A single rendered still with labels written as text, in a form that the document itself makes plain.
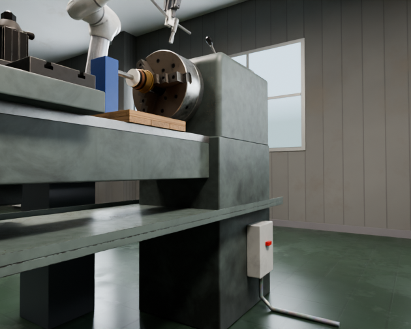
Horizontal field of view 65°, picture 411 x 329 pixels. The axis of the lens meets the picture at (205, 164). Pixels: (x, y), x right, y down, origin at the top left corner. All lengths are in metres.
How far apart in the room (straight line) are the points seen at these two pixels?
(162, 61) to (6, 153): 0.83
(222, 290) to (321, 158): 2.89
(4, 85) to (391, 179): 3.75
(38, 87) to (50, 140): 0.14
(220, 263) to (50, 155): 0.88
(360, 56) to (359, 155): 1.14
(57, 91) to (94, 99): 0.10
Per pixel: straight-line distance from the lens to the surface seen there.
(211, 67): 1.49
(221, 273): 1.48
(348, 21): 4.43
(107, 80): 1.20
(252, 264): 1.69
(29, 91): 0.80
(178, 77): 1.34
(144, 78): 1.33
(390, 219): 4.06
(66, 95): 0.85
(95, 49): 1.95
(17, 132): 0.85
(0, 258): 0.70
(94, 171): 0.96
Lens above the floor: 0.71
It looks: 1 degrees up
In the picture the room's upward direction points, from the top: straight up
